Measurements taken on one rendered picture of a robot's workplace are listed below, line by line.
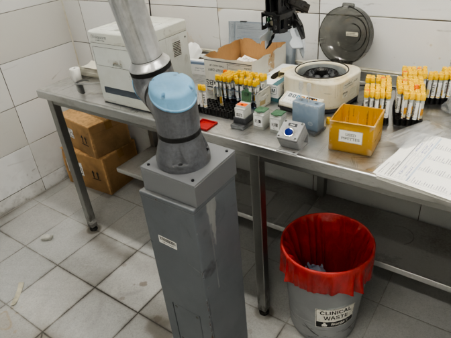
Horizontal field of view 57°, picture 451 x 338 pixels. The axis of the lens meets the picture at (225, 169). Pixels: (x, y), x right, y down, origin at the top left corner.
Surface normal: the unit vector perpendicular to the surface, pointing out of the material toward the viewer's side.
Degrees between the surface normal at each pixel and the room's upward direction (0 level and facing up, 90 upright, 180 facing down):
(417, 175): 1
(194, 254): 90
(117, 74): 90
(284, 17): 92
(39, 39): 90
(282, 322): 0
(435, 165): 1
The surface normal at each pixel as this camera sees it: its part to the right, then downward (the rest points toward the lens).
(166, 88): -0.02, -0.75
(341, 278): 0.11, 0.57
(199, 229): 0.82, 0.25
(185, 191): -0.57, 0.47
